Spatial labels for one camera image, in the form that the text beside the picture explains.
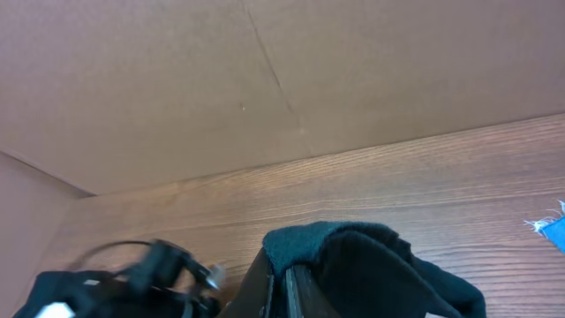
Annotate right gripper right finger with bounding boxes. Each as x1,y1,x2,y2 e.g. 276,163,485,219
284,265,340,318

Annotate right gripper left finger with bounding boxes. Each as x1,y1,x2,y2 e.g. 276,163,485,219
218,248,275,318

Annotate dark navy t-shirt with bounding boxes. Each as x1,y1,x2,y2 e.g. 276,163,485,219
262,222,486,318

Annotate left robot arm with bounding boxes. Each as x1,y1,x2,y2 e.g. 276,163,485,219
14,239,226,318

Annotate light blue denim jeans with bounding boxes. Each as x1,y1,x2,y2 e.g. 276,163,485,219
524,200,564,253

